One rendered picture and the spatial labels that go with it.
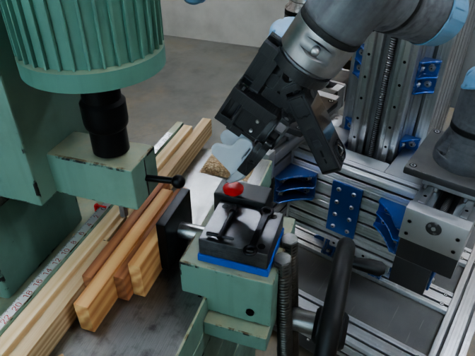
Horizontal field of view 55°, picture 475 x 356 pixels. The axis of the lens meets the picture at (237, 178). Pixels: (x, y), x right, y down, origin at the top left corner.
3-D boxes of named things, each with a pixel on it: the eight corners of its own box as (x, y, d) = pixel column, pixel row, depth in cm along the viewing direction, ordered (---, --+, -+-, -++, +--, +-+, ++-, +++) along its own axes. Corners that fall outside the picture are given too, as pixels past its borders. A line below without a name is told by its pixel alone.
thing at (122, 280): (128, 301, 64) (124, 279, 62) (118, 298, 65) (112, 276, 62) (189, 208, 81) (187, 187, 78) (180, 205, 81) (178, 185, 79)
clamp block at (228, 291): (269, 330, 64) (272, 287, 59) (181, 305, 67) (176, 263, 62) (292, 257, 75) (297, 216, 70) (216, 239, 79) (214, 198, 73)
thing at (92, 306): (95, 333, 60) (87, 308, 57) (80, 328, 61) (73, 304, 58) (175, 213, 80) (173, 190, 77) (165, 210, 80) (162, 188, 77)
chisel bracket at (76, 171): (139, 219, 66) (131, 171, 61) (56, 200, 69) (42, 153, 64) (162, 189, 71) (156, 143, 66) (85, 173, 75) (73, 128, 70)
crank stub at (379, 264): (383, 279, 75) (385, 274, 73) (348, 271, 77) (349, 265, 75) (385, 265, 76) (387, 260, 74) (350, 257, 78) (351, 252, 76)
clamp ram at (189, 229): (207, 280, 67) (204, 235, 61) (161, 268, 69) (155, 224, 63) (227, 239, 74) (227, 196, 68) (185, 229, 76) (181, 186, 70)
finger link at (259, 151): (242, 156, 62) (276, 111, 57) (253, 163, 62) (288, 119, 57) (231, 174, 59) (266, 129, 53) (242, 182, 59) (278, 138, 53)
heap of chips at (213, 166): (247, 181, 87) (247, 174, 86) (198, 172, 90) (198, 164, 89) (257, 162, 93) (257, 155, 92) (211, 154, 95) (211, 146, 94)
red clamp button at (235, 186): (239, 199, 65) (239, 193, 64) (220, 195, 65) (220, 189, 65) (246, 187, 67) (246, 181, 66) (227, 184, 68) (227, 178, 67)
